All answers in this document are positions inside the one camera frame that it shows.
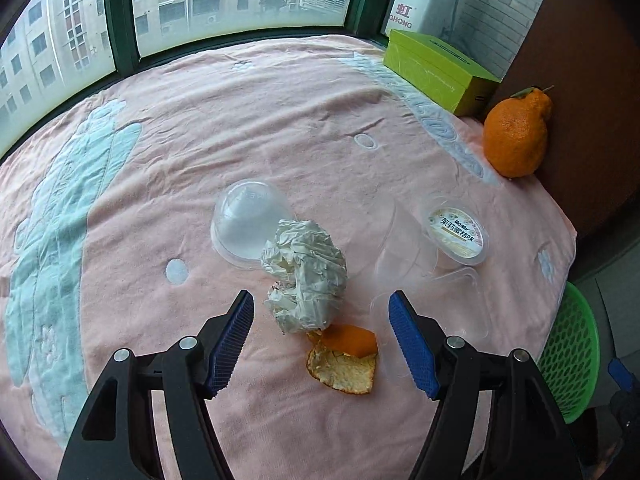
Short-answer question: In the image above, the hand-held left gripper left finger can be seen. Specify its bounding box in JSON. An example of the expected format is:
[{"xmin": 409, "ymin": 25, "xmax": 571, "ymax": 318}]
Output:
[{"xmin": 56, "ymin": 289, "xmax": 255, "ymax": 480}]

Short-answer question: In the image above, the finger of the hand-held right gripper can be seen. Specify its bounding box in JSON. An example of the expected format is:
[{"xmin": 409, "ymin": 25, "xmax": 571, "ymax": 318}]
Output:
[{"xmin": 607, "ymin": 358, "xmax": 636, "ymax": 392}]

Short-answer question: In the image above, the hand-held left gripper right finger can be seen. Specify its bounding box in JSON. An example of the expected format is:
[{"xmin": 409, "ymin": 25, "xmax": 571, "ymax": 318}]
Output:
[{"xmin": 388, "ymin": 290, "xmax": 583, "ymax": 480}]

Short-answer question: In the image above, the green plastic basket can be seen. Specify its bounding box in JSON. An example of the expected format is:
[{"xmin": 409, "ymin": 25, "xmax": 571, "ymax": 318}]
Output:
[{"xmin": 537, "ymin": 281, "xmax": 601, "ymax": 423}]

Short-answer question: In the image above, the clear rectangular plastic container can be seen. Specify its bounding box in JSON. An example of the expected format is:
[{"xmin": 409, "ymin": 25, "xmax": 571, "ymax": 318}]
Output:
[{"xmin": 370, "ymin": 266, "xmax": 491, "ymax": 361}]

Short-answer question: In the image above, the orange peel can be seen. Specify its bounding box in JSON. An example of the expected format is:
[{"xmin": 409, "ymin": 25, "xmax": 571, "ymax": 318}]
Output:
[{"xmin": 306, "ymin": 324, "xmax": 379, "ymax": 396}]

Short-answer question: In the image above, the clear plastic cup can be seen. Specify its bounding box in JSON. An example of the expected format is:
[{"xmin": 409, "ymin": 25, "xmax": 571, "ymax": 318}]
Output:
[{"xmin": 372, "ymin": 200, "xmax": 441, "ymax": 291}]

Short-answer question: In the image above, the white tissue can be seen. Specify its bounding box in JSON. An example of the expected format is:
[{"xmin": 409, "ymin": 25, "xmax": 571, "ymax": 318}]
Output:
[{"xmin": 260, "ymin": 218, "xmax": 348, "ymax": 336}]

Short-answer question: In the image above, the yellow label jelly cup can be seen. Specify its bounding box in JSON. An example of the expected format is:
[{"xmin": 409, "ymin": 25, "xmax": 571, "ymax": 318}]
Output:
[{"xmin": 419, "ymin": 195, "xmax": 491, "ymax": 267}]

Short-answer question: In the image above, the clear dome cup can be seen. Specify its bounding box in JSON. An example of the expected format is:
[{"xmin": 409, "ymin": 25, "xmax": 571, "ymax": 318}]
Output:
[{"xmin": 211, "ymin": 178, "xmax": 291, "ymax": 268}]

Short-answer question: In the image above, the pink patterned blanket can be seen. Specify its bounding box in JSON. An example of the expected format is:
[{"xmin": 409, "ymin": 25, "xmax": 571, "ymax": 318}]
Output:
[{"xmin": 0, "ymin": 35, "xmax": 578, "ymax": 480}]

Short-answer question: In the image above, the bumpy orange citrus fruit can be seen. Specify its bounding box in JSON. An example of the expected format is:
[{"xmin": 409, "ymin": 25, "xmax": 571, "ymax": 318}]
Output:
[{"xmin": 482, "ymin": 86, "xmax": 555, "ymax": 179}]

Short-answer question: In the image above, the green tissue box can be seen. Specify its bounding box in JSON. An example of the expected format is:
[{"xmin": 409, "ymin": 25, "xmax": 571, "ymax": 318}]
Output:
[{"xmin": 383, "ymin": 29, "xmax": 501, "ymax": 117}]

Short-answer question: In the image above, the apartment building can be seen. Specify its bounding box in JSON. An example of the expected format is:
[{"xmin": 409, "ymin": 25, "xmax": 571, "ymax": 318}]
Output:
[{"xmin": 0, "ymin": 0, "xmax": 311, "ymax": 146}]

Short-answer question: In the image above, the green window frame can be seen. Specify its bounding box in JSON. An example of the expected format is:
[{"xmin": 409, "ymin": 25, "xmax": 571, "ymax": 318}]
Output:
[{"xmin": 0, "ymin": 0, "xmax": 556, "ymax": 156}]

